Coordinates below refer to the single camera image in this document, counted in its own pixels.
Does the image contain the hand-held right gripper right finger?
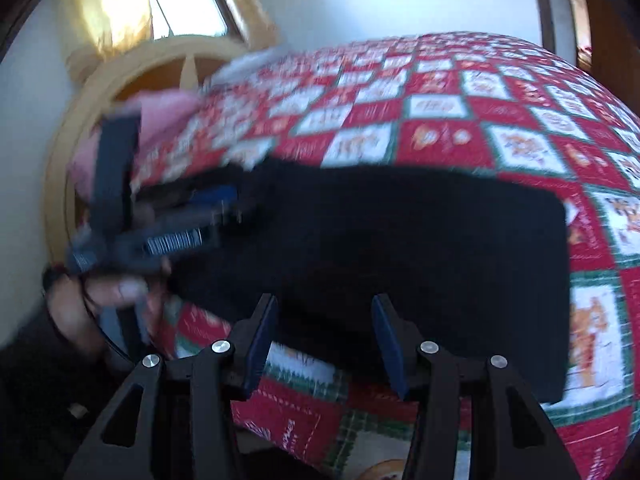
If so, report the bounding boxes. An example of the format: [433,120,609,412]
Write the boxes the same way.
[371,294,583,480]

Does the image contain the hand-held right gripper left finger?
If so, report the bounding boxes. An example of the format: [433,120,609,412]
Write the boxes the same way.
[62,294,279,480]

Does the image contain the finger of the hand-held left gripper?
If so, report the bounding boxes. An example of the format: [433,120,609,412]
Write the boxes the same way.
[145,222,223,261]
[135,182,261,217]

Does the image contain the black pants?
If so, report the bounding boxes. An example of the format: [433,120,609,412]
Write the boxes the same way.
[170,157,572,406]

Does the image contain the person's left forearm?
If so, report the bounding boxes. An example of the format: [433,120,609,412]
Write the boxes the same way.
[0,305,108,411]

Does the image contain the person's left hand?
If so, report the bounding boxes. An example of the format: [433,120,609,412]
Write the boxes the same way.
[47,272,168,356]

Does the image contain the cream and wood headboard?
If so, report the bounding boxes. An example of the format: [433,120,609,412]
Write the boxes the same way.
[42,35,261,271]

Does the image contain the folded pink blanket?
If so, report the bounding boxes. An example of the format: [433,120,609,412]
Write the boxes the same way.
[67,91,201,196]

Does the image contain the striped pillow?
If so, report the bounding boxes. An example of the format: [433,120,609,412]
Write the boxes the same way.
[210,49,296,86]

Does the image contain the wide yellow curtain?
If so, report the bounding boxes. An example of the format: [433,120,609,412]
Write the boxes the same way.
[62,0,153,83]

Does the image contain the narrow yellow curtain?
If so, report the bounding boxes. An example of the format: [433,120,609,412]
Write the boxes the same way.
[210,0,278,47]

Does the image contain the bed with red patchwork cover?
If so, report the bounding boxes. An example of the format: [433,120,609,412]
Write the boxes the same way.
[127,31,640,480]

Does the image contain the brown wooden door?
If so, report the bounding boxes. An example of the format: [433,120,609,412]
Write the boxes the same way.
[575,0,640,106]

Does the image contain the brown door frame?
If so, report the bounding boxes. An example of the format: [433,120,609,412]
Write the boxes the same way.
[530,0,591,71]

